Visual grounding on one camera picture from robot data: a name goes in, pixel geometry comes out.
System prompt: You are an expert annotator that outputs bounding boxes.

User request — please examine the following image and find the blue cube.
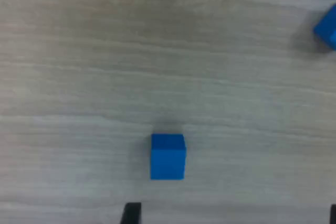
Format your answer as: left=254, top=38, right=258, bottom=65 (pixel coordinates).
left=150, top=133, right=187, bottom=181
left=312, top=3, right=336, bottom=52

